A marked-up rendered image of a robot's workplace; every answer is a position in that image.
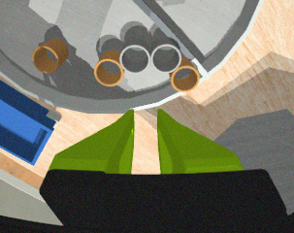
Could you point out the bronze bushing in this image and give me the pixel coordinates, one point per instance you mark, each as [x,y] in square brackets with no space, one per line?
[104,77]
[41,60]
[188,83]

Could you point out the blue tray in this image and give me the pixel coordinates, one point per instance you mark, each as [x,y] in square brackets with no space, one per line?
[22,125]

